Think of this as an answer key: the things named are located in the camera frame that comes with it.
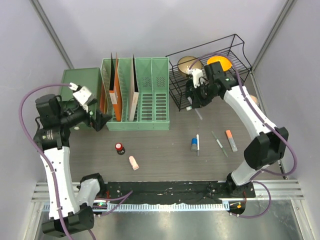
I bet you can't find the black wire rack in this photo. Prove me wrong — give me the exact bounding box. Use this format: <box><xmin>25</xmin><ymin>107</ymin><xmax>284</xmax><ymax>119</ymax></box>
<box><xmin>166</xmin><ymin>33</ymin><xmax>252</xmax><ymax>110</ymax></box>

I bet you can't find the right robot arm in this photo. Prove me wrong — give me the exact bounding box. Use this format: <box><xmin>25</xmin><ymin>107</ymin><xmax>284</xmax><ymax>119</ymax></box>
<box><xmin>186</xmin><ymin>61</ymin><xmax>289</xmax><ymax>198</ymax></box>

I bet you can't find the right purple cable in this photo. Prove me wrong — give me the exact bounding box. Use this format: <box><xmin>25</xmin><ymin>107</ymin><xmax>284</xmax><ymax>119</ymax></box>
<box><xmin>188</xmin><ymin>52</ymin><xmax>299</xmax><ymax>220</ymax></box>

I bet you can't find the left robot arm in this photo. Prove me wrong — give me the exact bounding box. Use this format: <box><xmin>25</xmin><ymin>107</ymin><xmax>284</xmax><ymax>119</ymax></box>
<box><xmin>33</xmin><ymin>94</ymin><xmax>112</xmax><ymax>238</ymax></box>

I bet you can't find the white pen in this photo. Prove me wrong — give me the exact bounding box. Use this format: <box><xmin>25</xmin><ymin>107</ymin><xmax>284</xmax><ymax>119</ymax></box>
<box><xmin>196</xmin><ymin>134</ymin><xmax>200</xmax><ymax>157</ymax></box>

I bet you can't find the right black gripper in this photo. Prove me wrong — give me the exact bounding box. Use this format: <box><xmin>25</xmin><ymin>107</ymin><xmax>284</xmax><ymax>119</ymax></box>
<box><xmin>189</xmin><ymin>81</ymin><xmax>218</xmax><ymax>109</ymax></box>

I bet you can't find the orange bowl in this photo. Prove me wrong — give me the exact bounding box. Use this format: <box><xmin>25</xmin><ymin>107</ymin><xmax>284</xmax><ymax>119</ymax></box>
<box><xmin>207</xmin><ymin>55</ymin><xmax>232</xmax><ymax>72</ymax></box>

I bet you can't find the brown glass bowl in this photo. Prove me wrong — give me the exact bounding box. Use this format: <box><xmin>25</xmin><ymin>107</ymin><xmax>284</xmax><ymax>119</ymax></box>
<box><xmin>177</xmin><ymin>56</ymin><xmax>203</xmax><ymax>77</ymax></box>

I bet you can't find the red black stamp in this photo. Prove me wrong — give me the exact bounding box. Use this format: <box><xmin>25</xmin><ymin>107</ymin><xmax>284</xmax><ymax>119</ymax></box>
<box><xmin>115</xmin><ymin>142</ymin><xmax>126</xmax><ymax>155</ymax></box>

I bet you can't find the dark green mug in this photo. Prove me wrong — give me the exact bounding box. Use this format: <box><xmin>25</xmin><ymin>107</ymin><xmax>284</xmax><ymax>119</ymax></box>
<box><xmin>185</xmin><ymin>81</ymin><xmax>194</xmax><ymax>98</ymax></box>

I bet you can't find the striped ceramic mug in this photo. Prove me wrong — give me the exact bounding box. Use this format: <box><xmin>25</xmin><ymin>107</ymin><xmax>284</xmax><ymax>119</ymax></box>
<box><xmin>250</xmin><ymin>95</ymin><xmax>259</xmax><ymax>105</ymax></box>

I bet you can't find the white folder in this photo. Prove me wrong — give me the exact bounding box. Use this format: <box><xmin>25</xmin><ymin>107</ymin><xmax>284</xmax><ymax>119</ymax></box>
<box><xmin>128</xmin><ymin>55</ymin><xmax>139</xmax><ymax>122</ymax></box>

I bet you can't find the green file organizer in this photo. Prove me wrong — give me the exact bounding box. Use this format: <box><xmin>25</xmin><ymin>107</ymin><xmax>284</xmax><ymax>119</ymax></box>
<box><xmin>100</xmin><ymin>57</ymin><xmax>170</xmax><ymax>131</ymax></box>

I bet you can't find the orange highlighter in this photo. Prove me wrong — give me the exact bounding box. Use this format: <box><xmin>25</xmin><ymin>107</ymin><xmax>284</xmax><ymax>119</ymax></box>
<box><xmin>225</xmin><ymin>129</ymin><xmax>238</xmax><ymax>152</ymax></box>

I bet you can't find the orange folder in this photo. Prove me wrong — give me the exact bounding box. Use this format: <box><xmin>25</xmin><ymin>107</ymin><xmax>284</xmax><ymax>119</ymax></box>
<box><xmin>109</xmin><ymin>53</ymin><xmax>123</xmax><ymax>122</ymax></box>

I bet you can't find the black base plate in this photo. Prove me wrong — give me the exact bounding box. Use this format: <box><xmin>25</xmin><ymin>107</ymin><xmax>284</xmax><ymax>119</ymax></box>
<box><xmin>106</xmin><ymin>181</ymin><xmax>256</xmax><ymax>205</ymax></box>

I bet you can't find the pink eraser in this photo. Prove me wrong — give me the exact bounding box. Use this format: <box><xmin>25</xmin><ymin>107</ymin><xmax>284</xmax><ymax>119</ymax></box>
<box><xmin>128</xmin><ymin>156</ymin><xmax>139</xmax><ymax>171</ymax></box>

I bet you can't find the white cable tray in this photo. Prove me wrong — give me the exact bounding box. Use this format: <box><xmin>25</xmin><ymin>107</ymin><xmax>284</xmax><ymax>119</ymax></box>
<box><xmin>42</xmin><ymin>201</ymin><xmax>231</xmax><ymax>213</ymax></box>

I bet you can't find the drawer box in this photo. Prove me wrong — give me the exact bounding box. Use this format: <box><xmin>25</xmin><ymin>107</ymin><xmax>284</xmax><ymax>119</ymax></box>
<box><xmin>60</xmin><ymin>67</ymin><xmax>103</xmax><ymax>117</ymax></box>

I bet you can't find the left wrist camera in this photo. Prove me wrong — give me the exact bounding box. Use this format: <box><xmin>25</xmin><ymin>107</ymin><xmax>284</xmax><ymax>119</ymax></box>
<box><xmin>69</xmin><ymin>82</ymin><xmax>97</xmax><ymax>113</ymax></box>

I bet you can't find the blue grey bottle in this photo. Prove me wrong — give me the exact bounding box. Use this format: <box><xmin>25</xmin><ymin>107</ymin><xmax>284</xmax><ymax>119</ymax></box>
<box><xmin>190</xmin><ymin>138</ymin><xmax>198</xmax><ymax>152</ymax></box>

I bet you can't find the green pen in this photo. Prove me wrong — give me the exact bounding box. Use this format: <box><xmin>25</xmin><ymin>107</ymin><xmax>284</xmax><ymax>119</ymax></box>
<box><xmin>211</xmin><ymin>131</ymin><xmax>228</xmax><ymax>157</ymax></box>

